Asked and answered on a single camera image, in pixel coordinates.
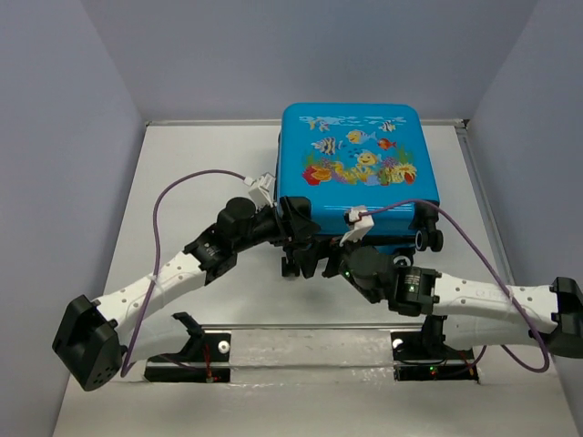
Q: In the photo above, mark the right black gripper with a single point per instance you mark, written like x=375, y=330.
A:
x=335, y=250

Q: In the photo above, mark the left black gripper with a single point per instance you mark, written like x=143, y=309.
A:
x=295, y=228

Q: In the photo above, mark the blue hard-shell suitcase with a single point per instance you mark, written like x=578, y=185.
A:
x=345, y=155

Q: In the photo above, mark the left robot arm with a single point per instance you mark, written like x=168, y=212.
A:
x=95, y=338

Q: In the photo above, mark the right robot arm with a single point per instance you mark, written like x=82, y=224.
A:
x=461, y=313

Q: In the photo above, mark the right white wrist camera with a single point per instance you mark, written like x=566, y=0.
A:
x=359, y=224

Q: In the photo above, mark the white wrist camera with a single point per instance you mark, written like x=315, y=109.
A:
x=359, y=224
x=260, y=190

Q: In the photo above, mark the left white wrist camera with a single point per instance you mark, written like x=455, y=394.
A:
x=260, y=190

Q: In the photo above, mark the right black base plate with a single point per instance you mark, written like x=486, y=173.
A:
x=414, y=362

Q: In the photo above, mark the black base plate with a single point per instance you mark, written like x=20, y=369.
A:
x=201, y=360
x=414, y=362

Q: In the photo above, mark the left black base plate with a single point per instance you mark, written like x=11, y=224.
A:
x=201, y=360

